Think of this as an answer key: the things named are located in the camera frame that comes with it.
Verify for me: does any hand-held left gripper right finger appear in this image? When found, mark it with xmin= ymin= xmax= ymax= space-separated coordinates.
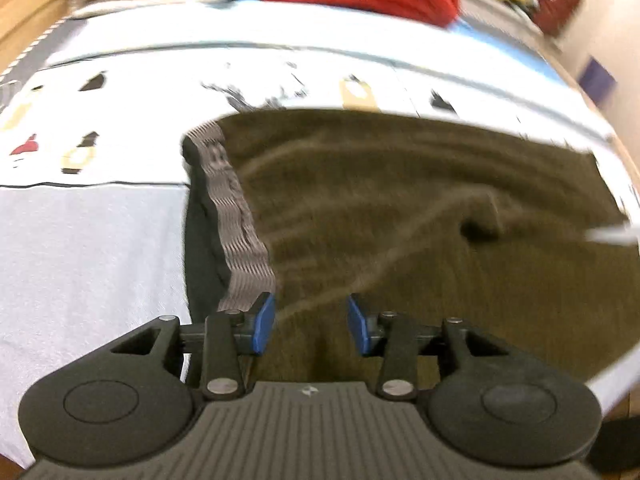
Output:
xmin=347 ymin=293 xmax=522 ymax=402

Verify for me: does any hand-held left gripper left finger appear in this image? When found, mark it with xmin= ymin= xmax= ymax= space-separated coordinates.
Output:
xmin=107 ymin=292 xmax=277 ymax=402

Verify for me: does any printed bed sheet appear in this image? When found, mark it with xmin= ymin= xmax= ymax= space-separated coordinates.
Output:
xmin=0 ymin=0 xmax=636 ymax=468

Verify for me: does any purple box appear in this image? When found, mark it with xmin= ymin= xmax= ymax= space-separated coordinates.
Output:
xmin=579 ymin=58 xmax=617 ymax=102

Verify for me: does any wooden bed frame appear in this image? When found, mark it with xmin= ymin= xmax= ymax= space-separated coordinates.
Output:
xmin=0 ymin=0 xmax=81 ymax=76

